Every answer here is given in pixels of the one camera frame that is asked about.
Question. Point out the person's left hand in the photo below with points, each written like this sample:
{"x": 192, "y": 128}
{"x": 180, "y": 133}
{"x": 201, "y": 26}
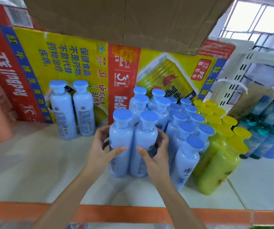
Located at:
{"x": 96, "y": 155}

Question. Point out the person's right hand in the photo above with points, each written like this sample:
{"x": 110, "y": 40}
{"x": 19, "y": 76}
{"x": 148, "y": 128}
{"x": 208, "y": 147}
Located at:
{"x": 159, "y": 166}

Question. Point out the person's right thumb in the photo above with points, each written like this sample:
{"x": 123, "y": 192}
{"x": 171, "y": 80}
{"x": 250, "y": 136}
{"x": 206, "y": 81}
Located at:
{"x": 146, "y": 153}

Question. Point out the person's left thumb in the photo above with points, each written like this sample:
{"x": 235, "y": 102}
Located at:
{"x": 115, "y": 152}

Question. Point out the light blue shampoo bottle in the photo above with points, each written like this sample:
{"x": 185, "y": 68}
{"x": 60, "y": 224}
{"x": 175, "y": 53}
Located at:
{"x": 84, "y": 109}
{"x": 63, "y": 109}
{"x": 120, "y": 133}
{"x": 146, "y": 135}

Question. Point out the person's right forearm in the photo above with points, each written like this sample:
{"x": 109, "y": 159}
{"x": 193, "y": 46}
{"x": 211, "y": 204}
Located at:
{"x": 177, "y": 207}

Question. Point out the person's left forearm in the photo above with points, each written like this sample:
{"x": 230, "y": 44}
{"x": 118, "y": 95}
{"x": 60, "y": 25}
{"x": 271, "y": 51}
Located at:
{"x": 65, "y": 200}

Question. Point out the group of light blue bottles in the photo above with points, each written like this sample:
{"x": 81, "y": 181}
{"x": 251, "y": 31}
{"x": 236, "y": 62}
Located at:
{"x": 182, "y": 145}

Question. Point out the group of yellow bottles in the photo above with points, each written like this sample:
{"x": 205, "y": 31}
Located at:
{"x": 219, "y": 155}

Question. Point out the yellow red drink carton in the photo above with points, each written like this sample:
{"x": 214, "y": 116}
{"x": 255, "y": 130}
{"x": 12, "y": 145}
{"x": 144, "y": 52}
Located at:
{"x": 31, "y": 69}
{"x": 156, "y": 71}

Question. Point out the brown cardboard sheet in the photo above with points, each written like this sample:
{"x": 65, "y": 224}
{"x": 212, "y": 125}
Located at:
{"x": 249, "y": 102}

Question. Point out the group of teal blue bottles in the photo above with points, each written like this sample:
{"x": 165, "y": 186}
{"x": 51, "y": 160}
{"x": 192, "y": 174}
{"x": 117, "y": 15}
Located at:
{"x": 263, "y": 131}

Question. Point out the white perforated shelf upright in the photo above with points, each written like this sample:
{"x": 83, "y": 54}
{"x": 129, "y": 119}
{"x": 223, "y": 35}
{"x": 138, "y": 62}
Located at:
{"x": 235, "y": 69}

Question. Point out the brown cardboard box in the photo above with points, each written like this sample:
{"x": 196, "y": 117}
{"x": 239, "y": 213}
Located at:
{"x": 132, "y": 19}

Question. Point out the window with metal bars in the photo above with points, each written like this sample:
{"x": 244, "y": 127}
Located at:
{"x": 256, "y": 16}

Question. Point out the orange shelf edge rail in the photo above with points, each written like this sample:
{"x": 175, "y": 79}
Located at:
{"x": 117, "y": 213}

